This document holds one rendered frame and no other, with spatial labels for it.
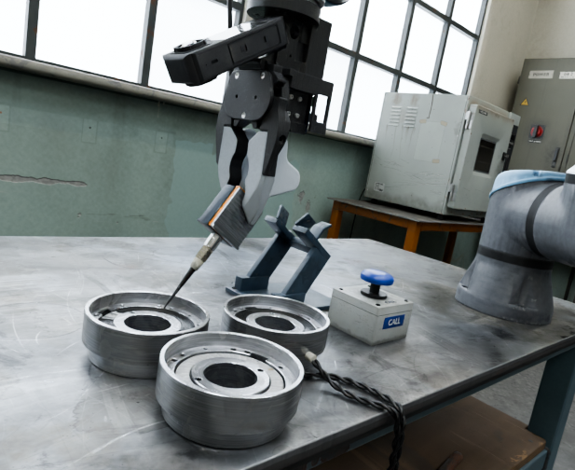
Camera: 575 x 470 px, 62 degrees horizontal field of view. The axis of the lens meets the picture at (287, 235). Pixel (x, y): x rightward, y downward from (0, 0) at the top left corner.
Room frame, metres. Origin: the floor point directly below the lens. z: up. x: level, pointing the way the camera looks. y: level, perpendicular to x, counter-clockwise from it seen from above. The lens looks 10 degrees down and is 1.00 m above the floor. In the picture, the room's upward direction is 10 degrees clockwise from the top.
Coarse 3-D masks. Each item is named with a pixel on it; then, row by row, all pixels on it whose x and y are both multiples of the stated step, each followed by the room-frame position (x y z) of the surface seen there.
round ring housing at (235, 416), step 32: (160, 352) 0.32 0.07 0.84; (192, 352) 0.35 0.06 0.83; (224, 352) 0.37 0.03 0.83; (256, 352) 0.37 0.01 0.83; (288, 352) 0.36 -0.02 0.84; (160, 384) 0.30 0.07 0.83; (192, 384) 0.28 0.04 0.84; (224, 384) 0.35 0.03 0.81; (256, 384) 0.32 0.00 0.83; (288, 384) 0.33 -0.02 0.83; (192, 416) 0.28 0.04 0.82; (224, 416) 0.28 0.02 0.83; (256, 416) 0.28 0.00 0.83; (288, 416) 0.30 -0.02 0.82; (224, 448) 0.28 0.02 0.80
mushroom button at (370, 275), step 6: (366, 270) 0.56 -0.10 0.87; (372, 270) 0.56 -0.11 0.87; (378, 270) 0.56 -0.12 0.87; (360, 276) 0.56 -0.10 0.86; (366, 276) 0.55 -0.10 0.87; (372, 276) 0.55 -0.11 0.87; (378, 276) 0.55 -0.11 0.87; (384, 276) 0.55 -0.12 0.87; (390, 276) 0.55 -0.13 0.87; (372, 282) 0.54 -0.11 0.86; (378, 282) 0.54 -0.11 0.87; (384, 282) 0.54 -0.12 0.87; (390, 282) 0.55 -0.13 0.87; (372, 288) 0.56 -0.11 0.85; (378, 288) 0.56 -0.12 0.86
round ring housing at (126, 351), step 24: (96, 312) 0.40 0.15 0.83; (144, 312) 0.42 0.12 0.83; (192, 312) 0.44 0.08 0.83; (96, 336) 0.35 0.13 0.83; (120, 336) 0.35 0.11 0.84; (144, 336) 0.35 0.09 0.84; (168, 336) 0.35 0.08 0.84; (96, 360) 0.36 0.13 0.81; (120, 360) 0.35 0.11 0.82; (144, 360) 0.35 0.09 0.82
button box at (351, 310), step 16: (336, 288) 0.56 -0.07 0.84; (352, 288) 0.58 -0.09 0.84; (368, 288) 0.57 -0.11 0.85; (336, 304) 0.56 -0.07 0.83; (352, 304) 0.54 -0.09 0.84; (368, 304) 0.52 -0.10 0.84; (384, 304) 0.53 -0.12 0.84; (400, 304) 0.54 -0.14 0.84; (336, 320) 0.55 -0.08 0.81; (352, 320) 0.54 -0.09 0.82; (368, 320) 0.52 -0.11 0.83; (384, 320) 0.52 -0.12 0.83; (400, 320) 0.54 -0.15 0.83; (352, 336) 0.53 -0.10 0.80; (368, 336) 0.52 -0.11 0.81; (384, 336) 0.53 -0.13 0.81; (400, 336) 0.55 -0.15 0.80
